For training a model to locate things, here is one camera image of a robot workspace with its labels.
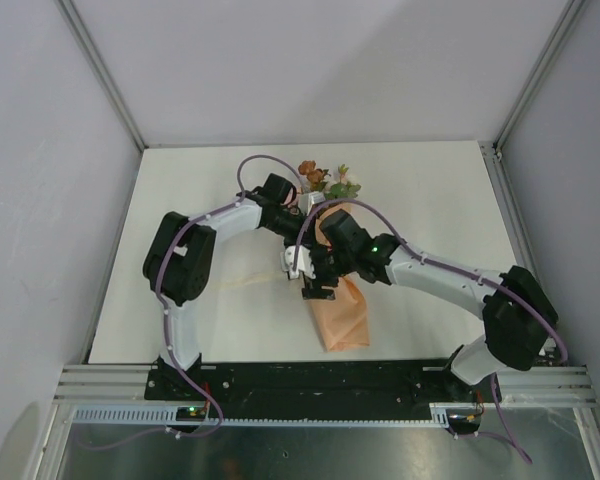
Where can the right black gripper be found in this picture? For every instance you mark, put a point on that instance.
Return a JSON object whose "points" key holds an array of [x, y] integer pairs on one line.
{"points": [[313, 287]]}

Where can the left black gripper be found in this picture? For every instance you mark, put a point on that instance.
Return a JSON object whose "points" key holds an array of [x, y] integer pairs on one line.
{"points": [[301, 217]]}

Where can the brown orange fake flower stem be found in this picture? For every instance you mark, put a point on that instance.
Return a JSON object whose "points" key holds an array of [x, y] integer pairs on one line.
{"points": [[315, 179]]}

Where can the white fake flower stem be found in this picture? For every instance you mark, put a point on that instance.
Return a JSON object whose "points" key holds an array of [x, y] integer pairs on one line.
{"points": [[340, 184]]}

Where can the cream ribbon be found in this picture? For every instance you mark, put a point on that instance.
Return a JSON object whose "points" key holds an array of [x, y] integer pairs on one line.
{"points": [[253, 279]]}

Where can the orange beige wrapping paper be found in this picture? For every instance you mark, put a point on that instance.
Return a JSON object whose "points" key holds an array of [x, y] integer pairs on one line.
{"points": [[342, 323]]}

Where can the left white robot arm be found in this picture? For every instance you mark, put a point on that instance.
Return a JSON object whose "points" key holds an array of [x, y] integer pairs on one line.
{"points": [[179, 261]]}

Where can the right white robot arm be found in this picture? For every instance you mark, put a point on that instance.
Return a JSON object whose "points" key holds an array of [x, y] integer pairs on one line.
{"points": [[517, 316]]}

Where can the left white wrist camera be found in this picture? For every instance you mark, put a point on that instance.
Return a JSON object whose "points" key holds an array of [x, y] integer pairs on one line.
{"points": [[307, 201]]}

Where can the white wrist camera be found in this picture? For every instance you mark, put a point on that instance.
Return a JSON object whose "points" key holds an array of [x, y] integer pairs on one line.
{"points": [[296, 262], [307, 201]]}

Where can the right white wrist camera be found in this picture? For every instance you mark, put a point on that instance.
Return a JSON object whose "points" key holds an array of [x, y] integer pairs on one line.
{"points": [[296, 262]]}

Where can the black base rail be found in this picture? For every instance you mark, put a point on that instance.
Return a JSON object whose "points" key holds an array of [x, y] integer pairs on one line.
{"points": [[321, 391]]}

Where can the aluminium frame profile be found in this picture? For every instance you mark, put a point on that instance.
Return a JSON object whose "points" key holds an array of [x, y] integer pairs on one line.
{"points": [[102, 384]]}

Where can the left aluminium corner post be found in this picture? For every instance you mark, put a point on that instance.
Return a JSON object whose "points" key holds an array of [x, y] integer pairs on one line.
{"points": [[96, 62]]}

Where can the aluminium corner post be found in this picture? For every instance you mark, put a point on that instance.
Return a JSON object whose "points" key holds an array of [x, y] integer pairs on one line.
{"points": [[96, 62], [556, 42]]}

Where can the right aluminium corner post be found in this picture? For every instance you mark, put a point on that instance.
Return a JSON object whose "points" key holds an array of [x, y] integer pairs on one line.
{"points": [[556, 42]]}

